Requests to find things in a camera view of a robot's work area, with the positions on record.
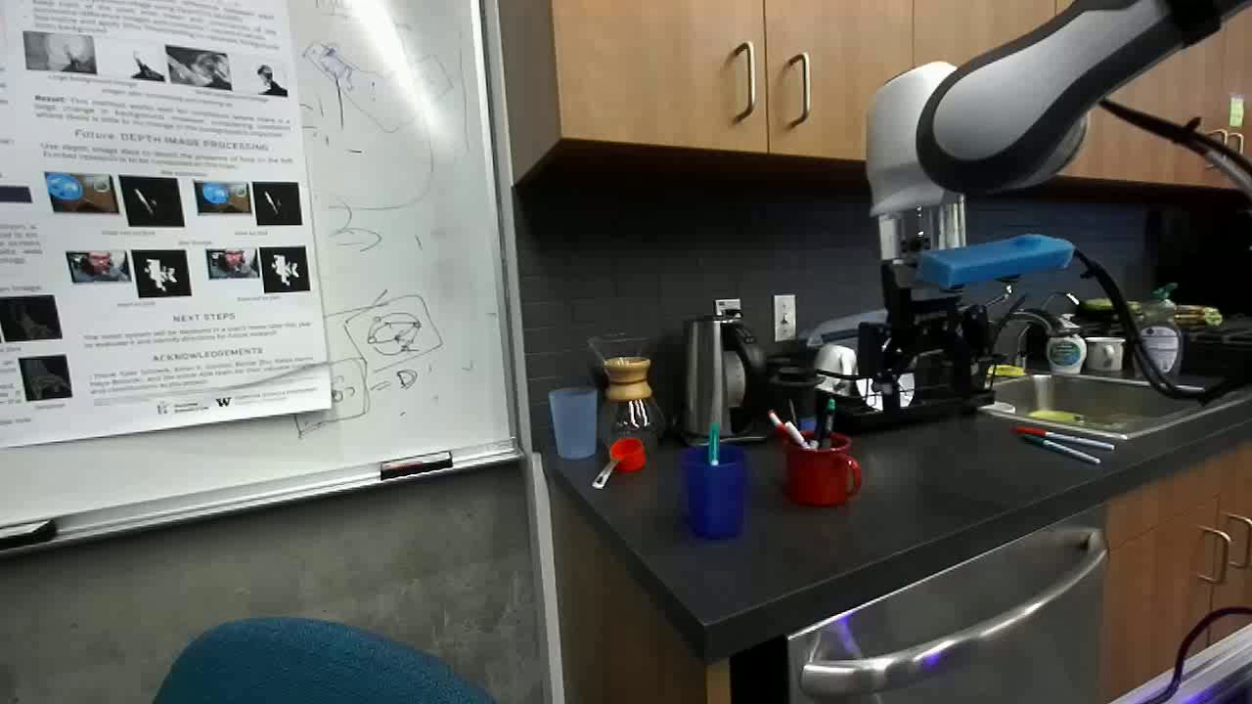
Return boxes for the stainless steel kettle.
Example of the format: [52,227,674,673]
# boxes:
[680,314,768,444]

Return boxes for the stainless steel sink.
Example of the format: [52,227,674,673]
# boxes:
[983,369,1252,441]

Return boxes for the blue plastic cup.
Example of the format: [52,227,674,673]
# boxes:
[680,441,755,542]

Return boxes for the dark capped white bottle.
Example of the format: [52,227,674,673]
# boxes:
[1130,291,1185,385]

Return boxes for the large research poster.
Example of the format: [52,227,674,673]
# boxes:
[0,0,336,452]

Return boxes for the wooden upper cabinet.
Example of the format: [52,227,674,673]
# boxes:
[498,0,1252,195]

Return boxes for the black whiteboard marker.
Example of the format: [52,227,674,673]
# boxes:
[0,517,62,553]

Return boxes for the green capped white marker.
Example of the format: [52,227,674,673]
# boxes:
[1036,438,1105,469]

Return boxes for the red mug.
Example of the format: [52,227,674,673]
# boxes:
[777,430,869,514]

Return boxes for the whiteboard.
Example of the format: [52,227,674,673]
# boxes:
[0,0,538,557]

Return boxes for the translucent pale blue cup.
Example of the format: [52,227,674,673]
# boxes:
[543,385,602,467]

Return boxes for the orange-topped glass jar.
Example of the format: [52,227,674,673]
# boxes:
[593,351,666,448]

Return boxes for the white blue-print marker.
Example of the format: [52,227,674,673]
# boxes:
[762,408,822,459]

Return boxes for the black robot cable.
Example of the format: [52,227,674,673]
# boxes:
[1066,94,1252,408]

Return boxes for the white teal-label soap bottle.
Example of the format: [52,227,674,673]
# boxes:
[1044,308,1092,379]

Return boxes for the wooden cabinet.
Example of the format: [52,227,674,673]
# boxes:
[1095,441,1252,704]
[498,0,1252,195]

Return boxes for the black whiteboard eraser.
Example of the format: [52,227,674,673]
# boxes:
[376,448,459,482]

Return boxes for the black countertop appliance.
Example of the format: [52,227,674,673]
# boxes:
[1177,318,1252,386]

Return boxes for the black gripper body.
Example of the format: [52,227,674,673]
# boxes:
[880,259,993,385]

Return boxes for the red capped white marker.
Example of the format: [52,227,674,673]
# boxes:
[1013,418,1122,452]

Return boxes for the red measuring scoop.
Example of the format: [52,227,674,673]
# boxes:
[586,434,648,497]

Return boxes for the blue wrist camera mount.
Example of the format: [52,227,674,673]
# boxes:
[915,231,1081,293]

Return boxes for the wooden lower cabinet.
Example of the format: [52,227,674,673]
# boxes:
[1095,441,1252,704]

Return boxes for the black floor cable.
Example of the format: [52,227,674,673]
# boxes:
[1167,605,1252,697]

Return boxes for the blue chair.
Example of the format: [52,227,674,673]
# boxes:
[150,614,502,704]

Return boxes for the small white cup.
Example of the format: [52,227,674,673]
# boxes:
[1082,334,1130,379]

